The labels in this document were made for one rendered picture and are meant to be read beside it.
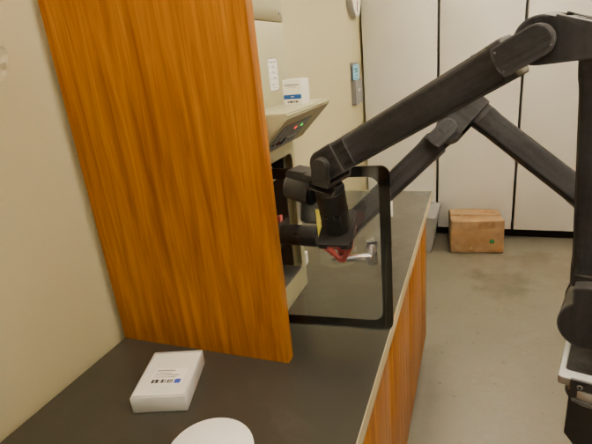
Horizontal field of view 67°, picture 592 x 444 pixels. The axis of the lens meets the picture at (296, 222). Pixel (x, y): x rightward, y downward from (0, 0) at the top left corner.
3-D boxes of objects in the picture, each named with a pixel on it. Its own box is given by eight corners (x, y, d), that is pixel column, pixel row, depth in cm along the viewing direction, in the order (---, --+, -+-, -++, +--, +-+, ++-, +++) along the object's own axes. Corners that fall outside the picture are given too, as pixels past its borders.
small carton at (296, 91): (284, 105, 114) (281, 80, 112) (292, 102, 118) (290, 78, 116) (302, 104, 112) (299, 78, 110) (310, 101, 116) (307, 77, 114)
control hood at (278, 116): (243, 161, 101) (237, 116, 98) (293, 136, 130) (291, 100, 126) (291, 161, 97) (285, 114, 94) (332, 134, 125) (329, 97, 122)
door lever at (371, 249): (336, 254, 104) (335, 243, 103) (377, 255, 101) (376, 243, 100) (330, 263, 99) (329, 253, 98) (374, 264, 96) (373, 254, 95)
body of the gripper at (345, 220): (318, 250, 91) (312, 225, 86) (327, 215, 98) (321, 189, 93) (350, 251, 89) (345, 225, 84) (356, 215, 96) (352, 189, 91)
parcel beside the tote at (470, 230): (450, 253, 373) (450, 220, 364) (447, 238, 403) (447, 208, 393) (503, 254, 362) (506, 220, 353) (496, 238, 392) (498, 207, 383)
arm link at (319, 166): (327, 161, 78) (352, 148, 84) (276, 147, 84) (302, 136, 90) (324, 221, 84) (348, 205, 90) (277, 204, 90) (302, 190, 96)
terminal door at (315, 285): (273, 321, 116) (253, 168, 103) (394, 329, 107) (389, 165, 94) (272, 321, 115) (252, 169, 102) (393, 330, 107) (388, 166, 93)
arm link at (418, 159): (463, 129, 102) (464, 136, 112) (445, 112, 103) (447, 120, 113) (330, 254, 114) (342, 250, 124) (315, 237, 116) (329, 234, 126)
